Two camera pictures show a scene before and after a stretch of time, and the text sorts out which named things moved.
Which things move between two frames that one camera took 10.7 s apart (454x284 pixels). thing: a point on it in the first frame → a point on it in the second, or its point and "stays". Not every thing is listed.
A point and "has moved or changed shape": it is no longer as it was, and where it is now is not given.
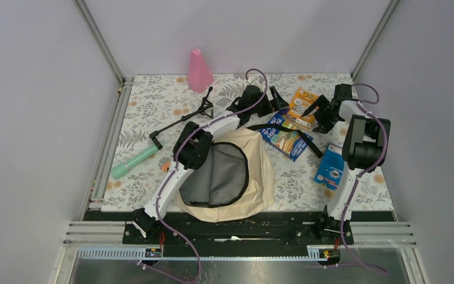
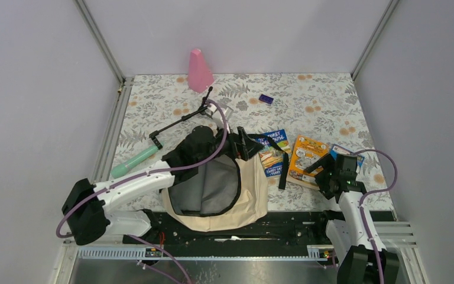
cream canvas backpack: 235,180 has moved or changed shape
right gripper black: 324,126 → 327,163
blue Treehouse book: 289,144 → 269,152
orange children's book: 301,100 → 306,151
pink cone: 200,76 stays
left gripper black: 274,105 → 243,145
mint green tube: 120,170 stays
